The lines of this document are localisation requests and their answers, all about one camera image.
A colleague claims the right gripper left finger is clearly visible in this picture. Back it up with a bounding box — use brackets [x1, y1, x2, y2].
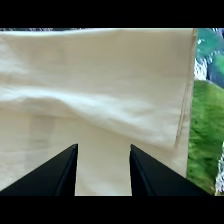
[0, 143, 79, 197]

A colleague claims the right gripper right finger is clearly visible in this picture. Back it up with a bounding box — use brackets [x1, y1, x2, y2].
[129, 143, 210, 197]

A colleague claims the pale yellow garment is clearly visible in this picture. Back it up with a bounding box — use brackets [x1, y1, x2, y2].
[0, 28, 199, 197]

